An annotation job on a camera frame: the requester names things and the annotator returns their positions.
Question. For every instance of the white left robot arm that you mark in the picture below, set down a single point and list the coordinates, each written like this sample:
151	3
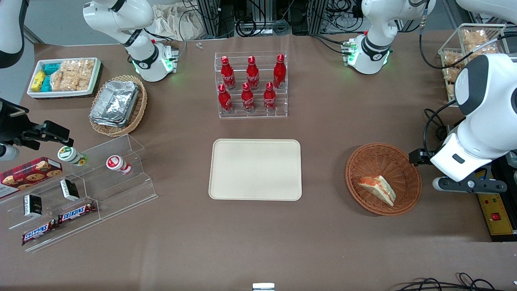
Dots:
492	133

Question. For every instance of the stack of foil trays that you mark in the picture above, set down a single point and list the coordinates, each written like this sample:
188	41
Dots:
115	103

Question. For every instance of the white cloth bag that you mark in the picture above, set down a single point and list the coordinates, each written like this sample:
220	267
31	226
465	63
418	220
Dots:
173	22

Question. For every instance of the triangle sandwich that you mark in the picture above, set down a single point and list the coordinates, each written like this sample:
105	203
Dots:
379	189

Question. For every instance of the beige plastic tray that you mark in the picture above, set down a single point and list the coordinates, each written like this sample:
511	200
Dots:
255	169

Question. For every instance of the Snickers bar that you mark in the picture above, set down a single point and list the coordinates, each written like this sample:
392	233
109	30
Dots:
76	212
38	233

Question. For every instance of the clear acrylic stepped display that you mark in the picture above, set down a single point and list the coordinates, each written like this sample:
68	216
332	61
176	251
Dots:
117	190

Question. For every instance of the green-capped yogurt bottle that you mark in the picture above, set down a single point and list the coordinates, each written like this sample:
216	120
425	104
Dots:
70	155

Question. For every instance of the small black snack box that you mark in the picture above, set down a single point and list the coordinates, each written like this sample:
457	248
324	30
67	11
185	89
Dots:
69	190
33	205

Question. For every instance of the teal snack packet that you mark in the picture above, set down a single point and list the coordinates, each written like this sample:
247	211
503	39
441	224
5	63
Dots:
51	68
46	84

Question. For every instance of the dark tray under bin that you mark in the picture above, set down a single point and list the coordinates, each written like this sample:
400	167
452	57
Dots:
100	83

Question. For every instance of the yellow emergency stop box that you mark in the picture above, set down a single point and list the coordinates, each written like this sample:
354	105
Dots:
499	218

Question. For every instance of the clear bag of pastries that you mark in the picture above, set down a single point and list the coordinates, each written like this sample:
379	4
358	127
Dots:
474	37
450	74
452	58
450	92
484	49

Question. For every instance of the red-capped yogurt bottle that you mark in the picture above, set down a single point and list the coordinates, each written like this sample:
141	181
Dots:
117	163

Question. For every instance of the red cola bottle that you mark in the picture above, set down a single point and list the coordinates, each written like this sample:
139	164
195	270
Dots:
248	99
279	72
253	74
270	99
225	100
228	74

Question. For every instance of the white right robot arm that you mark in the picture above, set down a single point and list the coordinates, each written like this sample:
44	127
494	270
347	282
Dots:
117	16

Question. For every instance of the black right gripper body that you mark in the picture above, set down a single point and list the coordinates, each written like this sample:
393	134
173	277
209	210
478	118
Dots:
13	126

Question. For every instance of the light oval wicker basket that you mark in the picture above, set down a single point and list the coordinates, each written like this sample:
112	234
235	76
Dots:
139	109

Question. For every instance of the red cookie box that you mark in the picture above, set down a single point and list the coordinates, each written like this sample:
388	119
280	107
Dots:
30	173

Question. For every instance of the brown wicker basket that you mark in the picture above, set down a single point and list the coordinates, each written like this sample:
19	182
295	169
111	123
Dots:
371	159

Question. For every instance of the clear bag of rice crackers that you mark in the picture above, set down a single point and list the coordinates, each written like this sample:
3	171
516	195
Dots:
62	76
85	72

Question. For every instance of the yellow snack packet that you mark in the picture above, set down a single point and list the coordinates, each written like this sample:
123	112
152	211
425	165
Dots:
38	81

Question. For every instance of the clear acrylic bottle rack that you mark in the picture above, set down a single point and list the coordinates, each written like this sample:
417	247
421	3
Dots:
252	115

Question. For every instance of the white plastic snack bin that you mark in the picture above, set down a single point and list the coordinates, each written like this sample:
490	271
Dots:
64	93

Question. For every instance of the silver metal bracket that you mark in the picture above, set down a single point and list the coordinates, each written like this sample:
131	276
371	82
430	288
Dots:
263	287

